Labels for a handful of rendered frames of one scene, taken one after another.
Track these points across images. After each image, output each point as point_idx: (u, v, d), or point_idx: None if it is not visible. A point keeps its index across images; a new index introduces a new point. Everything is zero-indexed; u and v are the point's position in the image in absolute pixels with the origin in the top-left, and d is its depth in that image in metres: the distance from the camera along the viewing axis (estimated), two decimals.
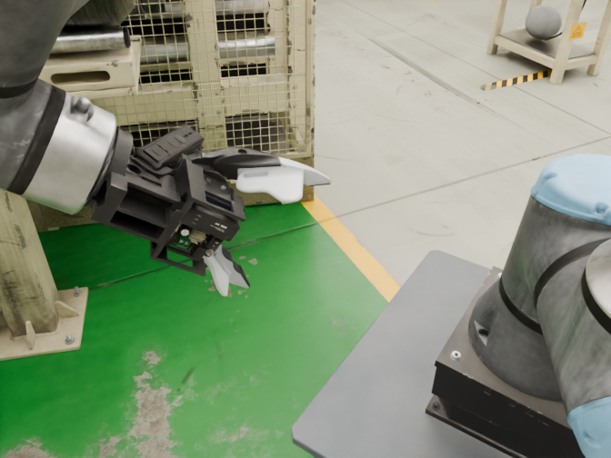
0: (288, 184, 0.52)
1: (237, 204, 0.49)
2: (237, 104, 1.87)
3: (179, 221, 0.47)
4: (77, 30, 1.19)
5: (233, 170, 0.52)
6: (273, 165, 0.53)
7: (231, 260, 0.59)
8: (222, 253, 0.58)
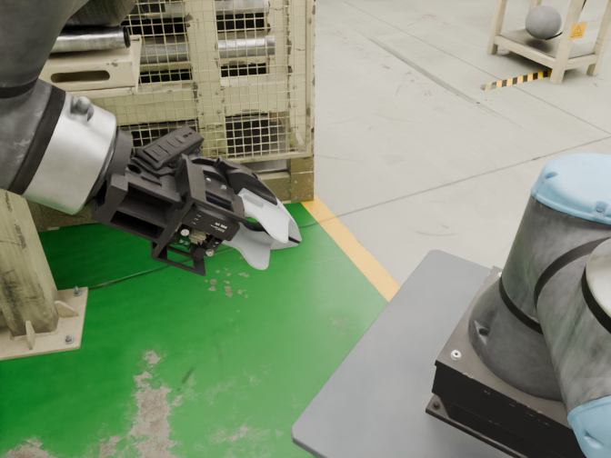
0: (278, 224, 0.55)
1: (237, 204, 0.49)
2: (237, 104, 1.87)
3: (179, 221, 0.47)
4: (77, 30, 1.19)
5: (238, 186, 0.53)
6: (271, 202, 0.55)
7: (262, 230, 0.57)
8: (247, 228, 0.57)
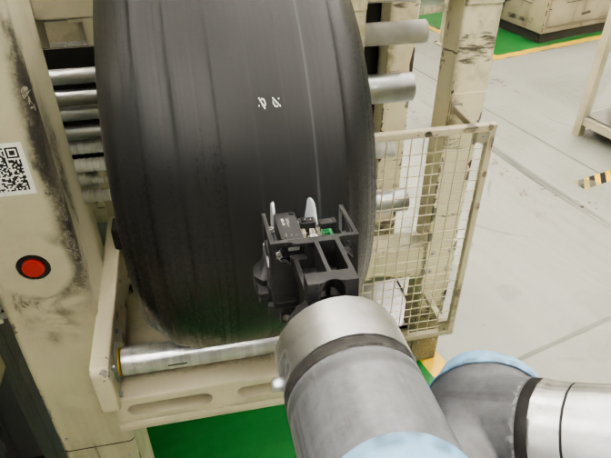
0: (271, 224, 0.55)
1: (263, 235, 0.49)
2: (379, 291, 1.58)
3: (301, 238, 0.44)
4: None
5: (269, 269, 0.52)
6: (265, 248, 0.55)
7: None
8: None
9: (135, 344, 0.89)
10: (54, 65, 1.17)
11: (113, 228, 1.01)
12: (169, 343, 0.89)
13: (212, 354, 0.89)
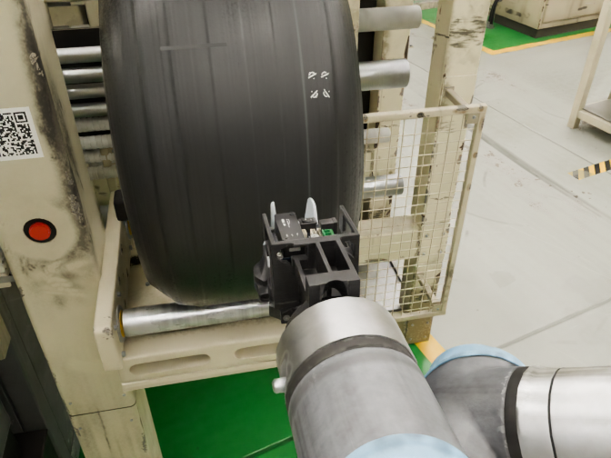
0: (271, 224, 0.55)
1: (264, 235, 0.49)
2: (374, 271, 1.62)
3: (302, 239, 0.44)
4: None
5: (269, 269, 0.52)
6: (265, 248, 0.55)
7: None
8: None
9: (138, 332, 0.91)
10: (57, 46, 1.21)
11: (115, 200, 1.05)
12: (173, 330, 0.94)
13: None
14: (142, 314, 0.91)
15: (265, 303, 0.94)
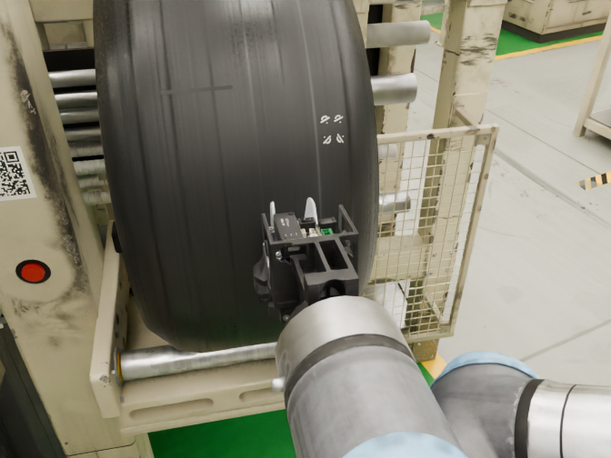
0: (271, 224, 0.55)
1: (263, 235, 0.49)
2: (381, 293, 1.57)
3: (301, 238, 0.44)
4: None
5: (269, 269, 0.52)
6: (265, 248, 0.55)
7: None
8: None
9: (137, 376, 0.87)
10: (54, 67, 1.17)
11: (113, 232, 1.00)
12: (174, 373, 0.89)
13: None
14: (141, 358, 0.86)
15: (272, 344, 0.89)
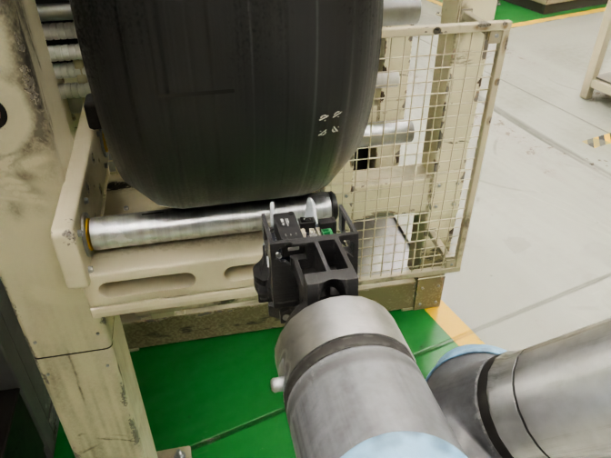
0: (271, 224, 0.55)
1: (263, 235, 0.49)
2: (383, 218, 1.47)
3: (301, 238, 0.44)
4: None
5: (269, 269, 0.52)
6: (265, 248, 0.55)
7: None
8: None
9: None
10: None
11: (85, 103, 0.90)
12: None
13: None
14: (118, 247, 0.78)
15: (261, 228, 0.82)
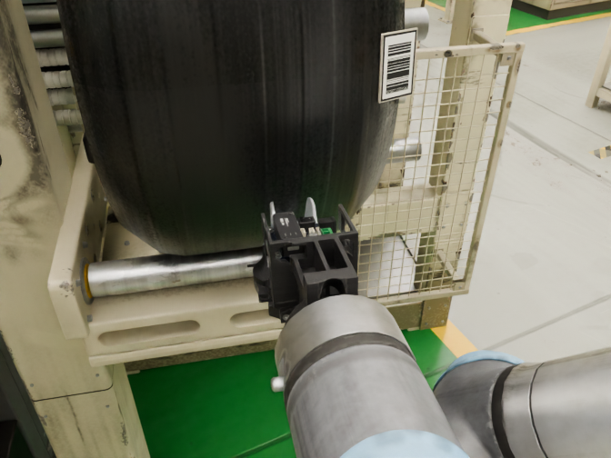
0: (271, 224, 0.55)
1: (263, 235, 0.49)
2: (390, 242, 1.43)
3: (301, 237, 0.44)
4: None
5: (269, 269, 0.52)
6: (265, 248, 0.55)
7: None
8: None
9: (105, 270, 0.72)
10: None
11: (85, 136, 0.86)
12: (149, 276, 0.73)
13: (201, 283, 0.76)
14: (115, 260, 0.75)
15: None
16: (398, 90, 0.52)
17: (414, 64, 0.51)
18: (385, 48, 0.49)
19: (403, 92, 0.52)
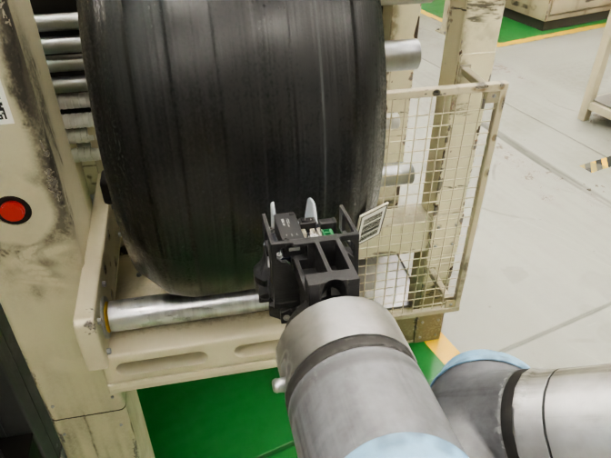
0: (271, 224, 0.55)
1: (264, 235, 0.49)
2: (384, 263, 1.52)
3: (302, 238, 0.44)
4: None
5: (269, 270, 0.52)
6: (265, 248, 0.55)
7: None
8: None
9: (125, 324, 0.81)
10: (40, 14, 1.11)
11: (102, 181, 0.94)
12: (165, 324, 0.83)
13: None
14: (129, 303, 0.81)
15: None
16: (369, 236, 0.68)
17: (383, 220, 0.67)
18: (361, 223, 0.64)
19: (373, 235, 0.68)
